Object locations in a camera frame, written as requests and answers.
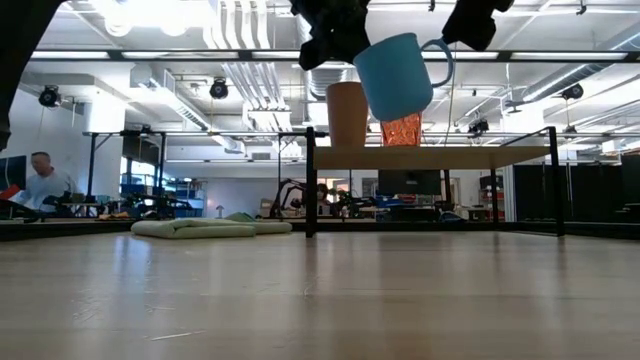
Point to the orange textured glass tumbler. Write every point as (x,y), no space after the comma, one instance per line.
(401,131)

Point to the black background robot arm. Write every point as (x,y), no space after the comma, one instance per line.
(287,197)

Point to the plain orange cup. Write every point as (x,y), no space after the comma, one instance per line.
(347,115)

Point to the person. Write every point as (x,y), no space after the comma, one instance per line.
(322,200)
(45,187)

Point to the wooden shelf with black frame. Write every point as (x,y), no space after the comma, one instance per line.
(430,157)

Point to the folded green cloth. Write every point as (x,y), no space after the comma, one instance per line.
(200,227)

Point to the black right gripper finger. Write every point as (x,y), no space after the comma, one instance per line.
(467,31)

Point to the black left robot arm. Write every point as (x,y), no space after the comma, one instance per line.
(20,50)

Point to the black monitor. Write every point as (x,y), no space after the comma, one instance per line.
(409,182)

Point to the black round ceiling fixture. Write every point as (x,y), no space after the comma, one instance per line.
(49,96)
(572,91)
(218,89)

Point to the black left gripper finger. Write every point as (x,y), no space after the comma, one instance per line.
(325,52)

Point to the black overhead frame bar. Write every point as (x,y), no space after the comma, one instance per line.
(200,55)

